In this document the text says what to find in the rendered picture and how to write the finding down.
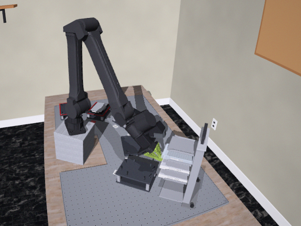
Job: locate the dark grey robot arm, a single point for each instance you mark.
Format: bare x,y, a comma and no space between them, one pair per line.
89,30

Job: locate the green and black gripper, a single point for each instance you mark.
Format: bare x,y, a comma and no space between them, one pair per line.
149,151

